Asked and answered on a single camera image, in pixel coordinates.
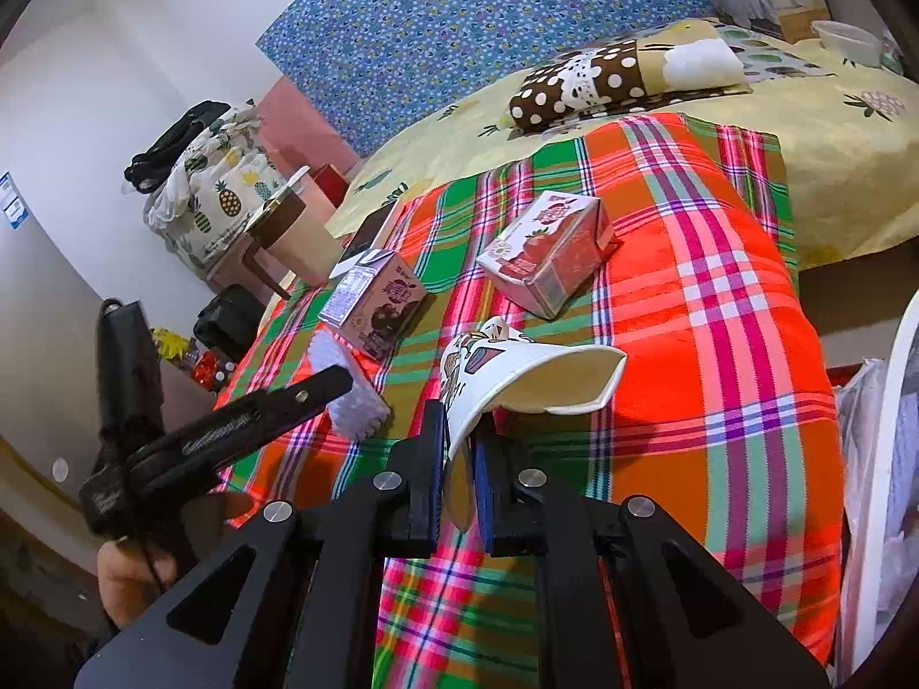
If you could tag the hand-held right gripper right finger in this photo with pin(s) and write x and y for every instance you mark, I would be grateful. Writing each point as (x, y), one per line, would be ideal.
(487, 502)

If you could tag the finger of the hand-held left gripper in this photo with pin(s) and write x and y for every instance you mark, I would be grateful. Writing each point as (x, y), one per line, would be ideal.
(316, 391)

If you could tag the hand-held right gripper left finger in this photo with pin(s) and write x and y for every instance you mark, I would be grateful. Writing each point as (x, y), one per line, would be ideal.
(423, 488)

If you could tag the white foam fruit net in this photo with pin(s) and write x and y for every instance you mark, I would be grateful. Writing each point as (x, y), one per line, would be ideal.
(359, 409)

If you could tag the crushed printed paper cup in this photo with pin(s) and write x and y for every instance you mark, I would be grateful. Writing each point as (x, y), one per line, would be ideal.
(546, 380)

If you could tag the person's left hand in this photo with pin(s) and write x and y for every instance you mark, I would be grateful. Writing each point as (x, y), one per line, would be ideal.
(133, 581)

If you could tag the red snack packet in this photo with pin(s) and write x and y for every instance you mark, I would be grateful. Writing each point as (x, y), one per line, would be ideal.
(212, 369)

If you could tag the purple drink carton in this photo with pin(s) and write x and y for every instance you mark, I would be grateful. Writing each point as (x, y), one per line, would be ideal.
(373, 301)

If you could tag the yellow snack packet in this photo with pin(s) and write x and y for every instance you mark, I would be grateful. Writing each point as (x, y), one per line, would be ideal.
(169, 343)

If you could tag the brown lidded mug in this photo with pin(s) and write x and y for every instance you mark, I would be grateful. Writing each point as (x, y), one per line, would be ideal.
(301, 244)

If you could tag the pink bedside stand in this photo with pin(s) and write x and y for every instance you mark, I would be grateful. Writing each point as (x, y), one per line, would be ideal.
(230, 269)

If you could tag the smartphone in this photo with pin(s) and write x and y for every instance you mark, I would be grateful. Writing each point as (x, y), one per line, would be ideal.
(370, 233)

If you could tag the red box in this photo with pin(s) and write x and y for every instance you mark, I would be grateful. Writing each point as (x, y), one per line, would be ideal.
(332, 183)

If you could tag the pineapple print bag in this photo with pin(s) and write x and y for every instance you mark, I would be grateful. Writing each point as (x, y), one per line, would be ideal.
(215, 186)

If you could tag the red drink carton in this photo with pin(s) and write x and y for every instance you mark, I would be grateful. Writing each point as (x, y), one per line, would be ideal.
(546, 251)

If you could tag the plaid blanket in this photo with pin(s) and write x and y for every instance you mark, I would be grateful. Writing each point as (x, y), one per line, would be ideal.
(718, 301)

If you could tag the brown polka dot pillow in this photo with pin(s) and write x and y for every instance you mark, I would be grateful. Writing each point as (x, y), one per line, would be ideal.
(574, 86)

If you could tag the blue floral headboard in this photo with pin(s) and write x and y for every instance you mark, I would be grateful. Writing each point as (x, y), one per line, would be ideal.
(467, 14)

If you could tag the yellow printed bedsheet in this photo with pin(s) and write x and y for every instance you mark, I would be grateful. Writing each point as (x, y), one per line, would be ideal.
(847, 179)

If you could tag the pale patterned pillow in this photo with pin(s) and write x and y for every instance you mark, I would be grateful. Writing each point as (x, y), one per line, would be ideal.
(775, 57)

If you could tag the white bowl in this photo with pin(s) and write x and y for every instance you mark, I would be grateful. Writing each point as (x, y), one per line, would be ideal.
(847, 43)

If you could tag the small bottle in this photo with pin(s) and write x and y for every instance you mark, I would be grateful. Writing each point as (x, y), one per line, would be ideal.
(892, 57)

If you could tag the blue wall sticker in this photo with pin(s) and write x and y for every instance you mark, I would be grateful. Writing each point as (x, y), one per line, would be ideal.
(14, 201)

